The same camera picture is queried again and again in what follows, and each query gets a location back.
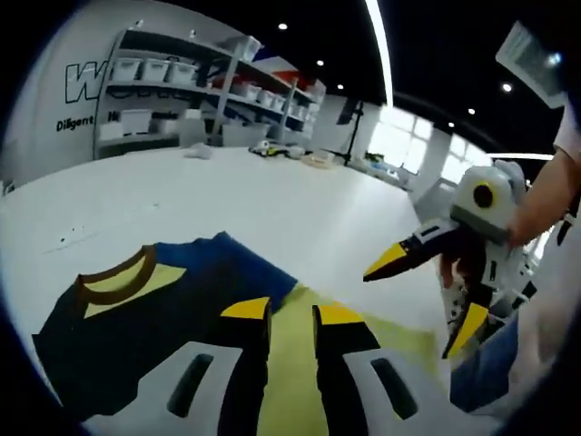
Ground crumpled white cloth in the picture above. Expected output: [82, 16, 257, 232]
[182, 142, 213, 161]

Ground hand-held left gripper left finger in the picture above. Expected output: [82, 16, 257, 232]
[84, 296, 273, 436]

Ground person's right hand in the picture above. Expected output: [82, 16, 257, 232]
[437, 198, 558, 292]

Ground person's blue jeans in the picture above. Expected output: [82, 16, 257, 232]
[448, 312, 524, 413]

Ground ceiling air vent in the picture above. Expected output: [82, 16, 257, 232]
[494, 19, 571, 110]

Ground beige tape rolls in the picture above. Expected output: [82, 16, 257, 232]
[302, 151, 336, 170]

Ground spare hand-held gripper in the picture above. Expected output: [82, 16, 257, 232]
[248, 139, 284, 159]

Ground row of white storage bins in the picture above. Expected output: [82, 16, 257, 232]
[110, 35, 321, 138]

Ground yellow garment with dark sleeves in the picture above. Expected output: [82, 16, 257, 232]
[31, 230, 378, 436]

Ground black tripod stand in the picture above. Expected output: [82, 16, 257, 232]
[334, 96, 369, 167]

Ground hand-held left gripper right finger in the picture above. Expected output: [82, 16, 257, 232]
[312, 303, 465, 436]

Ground grey metal shelving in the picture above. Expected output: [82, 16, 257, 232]
[92, 28, 329, 161]

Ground ceiling light strip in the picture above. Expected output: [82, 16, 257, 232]
[364, 0, 395, 108]

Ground person's white shirt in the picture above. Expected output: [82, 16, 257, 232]
[507, 103, 581, 410]

